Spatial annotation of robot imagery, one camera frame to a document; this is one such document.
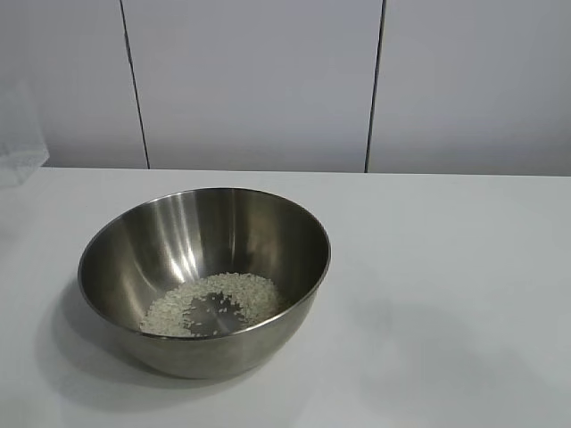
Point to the stainless steel mixing bowl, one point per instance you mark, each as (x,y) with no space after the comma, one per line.
(201,249)

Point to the white rice grains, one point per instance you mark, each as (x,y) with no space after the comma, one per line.
(259,294)

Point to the clear plastic measuring cup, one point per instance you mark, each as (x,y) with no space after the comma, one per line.
(20,142)

